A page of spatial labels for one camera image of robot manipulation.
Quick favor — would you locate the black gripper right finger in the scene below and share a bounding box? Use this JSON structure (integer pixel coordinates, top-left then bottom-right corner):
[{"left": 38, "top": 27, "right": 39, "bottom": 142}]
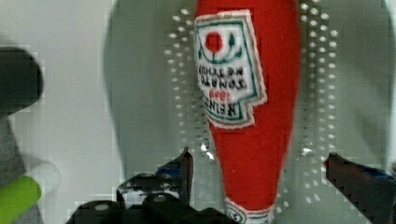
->
[{"left": 323, "top": 153, "right": 396, "bottom": 224}]

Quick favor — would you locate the green plastic strainer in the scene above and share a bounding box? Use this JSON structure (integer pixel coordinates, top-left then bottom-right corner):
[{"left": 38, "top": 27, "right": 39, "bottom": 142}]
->
[{"left": 104, "top": 0, "right": 395, "bottom": 224}]

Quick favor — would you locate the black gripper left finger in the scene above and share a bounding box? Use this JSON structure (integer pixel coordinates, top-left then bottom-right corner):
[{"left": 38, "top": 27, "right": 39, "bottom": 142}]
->
[{"left": 116, "top": 147, "right": 193, "bottom": 209}]

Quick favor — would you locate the red plush ketchup bottle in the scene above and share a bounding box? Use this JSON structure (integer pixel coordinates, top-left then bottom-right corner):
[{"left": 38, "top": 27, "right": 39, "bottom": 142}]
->
[{"left": 194, "top": 0, "right": 301, "bottom": 224}]

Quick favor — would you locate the black round bowl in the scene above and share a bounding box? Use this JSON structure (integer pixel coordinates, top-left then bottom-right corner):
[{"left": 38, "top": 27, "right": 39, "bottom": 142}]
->
[{"left": 0, "top": 47, "right": 44, "bottom": 118}]

